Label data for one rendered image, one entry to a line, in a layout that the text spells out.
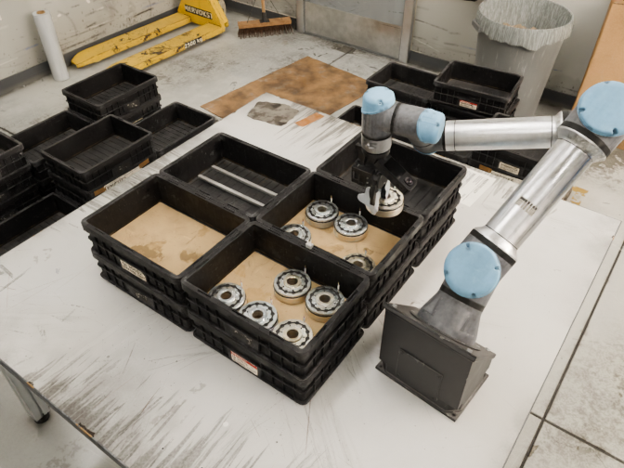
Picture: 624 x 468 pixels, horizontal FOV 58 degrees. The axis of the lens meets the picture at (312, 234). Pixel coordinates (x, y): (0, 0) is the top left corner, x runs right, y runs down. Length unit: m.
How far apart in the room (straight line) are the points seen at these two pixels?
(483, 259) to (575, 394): 1.42
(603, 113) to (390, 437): 0.87
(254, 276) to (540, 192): 0.79
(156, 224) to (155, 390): 0.53
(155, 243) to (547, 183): 1.10
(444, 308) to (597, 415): 1.28
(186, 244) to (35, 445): 1.07
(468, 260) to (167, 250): 0.90
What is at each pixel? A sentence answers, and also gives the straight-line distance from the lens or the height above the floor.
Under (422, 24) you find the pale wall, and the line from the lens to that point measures 4.61.
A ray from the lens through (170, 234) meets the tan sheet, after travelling 1.79.
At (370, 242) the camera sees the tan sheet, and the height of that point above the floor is 0.83.
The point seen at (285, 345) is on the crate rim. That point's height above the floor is 0.93.
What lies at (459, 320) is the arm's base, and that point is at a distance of 1.38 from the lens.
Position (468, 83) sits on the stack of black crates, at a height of 0.50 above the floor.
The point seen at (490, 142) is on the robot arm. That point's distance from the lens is 1.44.
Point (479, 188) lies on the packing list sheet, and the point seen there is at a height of 0.70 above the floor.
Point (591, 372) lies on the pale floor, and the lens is 2.67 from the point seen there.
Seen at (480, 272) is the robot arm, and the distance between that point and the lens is 1.23.
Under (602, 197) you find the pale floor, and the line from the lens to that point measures 3.61.
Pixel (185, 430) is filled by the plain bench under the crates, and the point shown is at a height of 0.70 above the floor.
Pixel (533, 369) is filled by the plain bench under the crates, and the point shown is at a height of 0.70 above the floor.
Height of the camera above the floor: 1.99
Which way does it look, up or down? 42 degrees down
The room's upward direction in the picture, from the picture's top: straight up
